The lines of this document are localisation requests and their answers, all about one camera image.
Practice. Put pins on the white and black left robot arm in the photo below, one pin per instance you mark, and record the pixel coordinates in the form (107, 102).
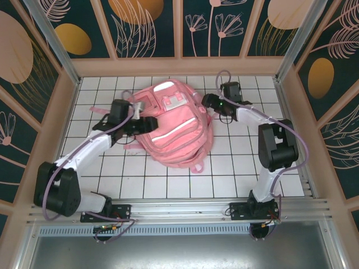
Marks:
(84, 148)

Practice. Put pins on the aluminium rail frame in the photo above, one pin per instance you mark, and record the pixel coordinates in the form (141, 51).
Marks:
(179, 208)

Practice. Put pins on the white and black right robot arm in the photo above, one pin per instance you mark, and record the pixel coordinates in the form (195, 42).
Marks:
(277, 145)

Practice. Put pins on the aluminium corner post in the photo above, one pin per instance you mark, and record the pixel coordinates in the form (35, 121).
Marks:
(298, 42)
(55, 45)

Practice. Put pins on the aluminium side rail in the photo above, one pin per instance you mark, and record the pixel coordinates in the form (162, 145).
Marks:
(282, 98)

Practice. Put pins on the grey metal sheet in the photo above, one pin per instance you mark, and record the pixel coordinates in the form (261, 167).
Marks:
(179, 252)

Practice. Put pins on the pink backpack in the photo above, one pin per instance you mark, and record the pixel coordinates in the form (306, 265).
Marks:
(174, 134)

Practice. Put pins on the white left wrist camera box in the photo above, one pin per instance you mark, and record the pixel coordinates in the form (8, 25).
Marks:
(138, 110)

